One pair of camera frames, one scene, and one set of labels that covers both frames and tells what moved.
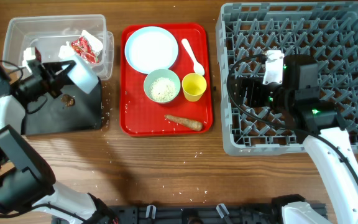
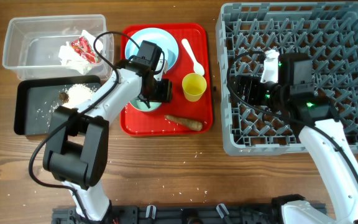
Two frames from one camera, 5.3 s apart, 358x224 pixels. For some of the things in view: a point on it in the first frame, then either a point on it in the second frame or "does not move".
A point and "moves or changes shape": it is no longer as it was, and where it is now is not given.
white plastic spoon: [198, 68] does not move
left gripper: [48, 84] to [165, 94]
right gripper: [255, 84] does not move
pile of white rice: [163, 89] moves or changes shape
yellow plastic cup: [194, 85] does not move
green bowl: [158, 73] moves or changes shape
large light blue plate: [149, 48] does not move
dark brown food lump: [68, 100] does not move
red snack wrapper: [81, 46] does not move
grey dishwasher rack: [342, 35] does not move
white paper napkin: [81, 48] to [69, 58]
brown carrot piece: [189, 124] does not move
